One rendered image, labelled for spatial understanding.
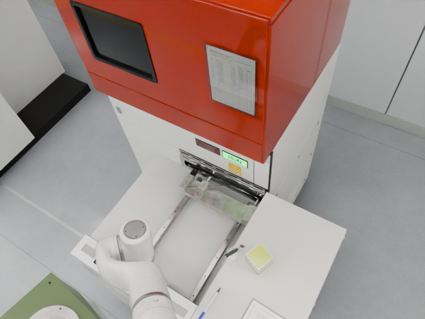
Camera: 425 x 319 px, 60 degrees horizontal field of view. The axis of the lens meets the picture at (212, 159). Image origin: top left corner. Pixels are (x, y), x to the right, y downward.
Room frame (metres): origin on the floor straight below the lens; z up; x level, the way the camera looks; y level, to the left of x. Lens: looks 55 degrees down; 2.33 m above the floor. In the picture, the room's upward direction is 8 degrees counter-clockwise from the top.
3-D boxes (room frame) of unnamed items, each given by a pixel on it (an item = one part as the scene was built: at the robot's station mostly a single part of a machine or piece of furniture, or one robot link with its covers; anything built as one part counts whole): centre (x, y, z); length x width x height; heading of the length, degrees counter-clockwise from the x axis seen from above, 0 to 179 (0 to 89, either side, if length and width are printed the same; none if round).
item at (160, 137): (1.00, 0.11, 1.02); 0.82 x 0.03 x 0.40; 52
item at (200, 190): (0.84, 0.07, 0.89); 0.08 x 0.03 x 0.03; 142
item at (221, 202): (0.79, 0.01, 0.87); 0.36 x 0.08 x 0.03; 52
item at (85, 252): (0.47, 0.37, 0.89); 0.55 x 0.09 x 0.14; 52
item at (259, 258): (0.45, -0.12, 1.00); 0.07 x 0.07 x 0.07; 30
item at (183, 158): (0.88, -0.02, 0.89); 0.44 x 0.02 x 0.10; 52
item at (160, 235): (0.74, 0.23, 0.84); 0.50 x 0.02 x 0.03; 142
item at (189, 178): (0.89, 0.13, 0.89); 0.08 x 0.03 x 0.03; 142
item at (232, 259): (0.47, -0.03, 1.03); 0.06 x 0.04 x 0.13; 142
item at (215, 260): (0.57, 0.01, 0.84); 0.50 x 0.02 x 0.03; 142
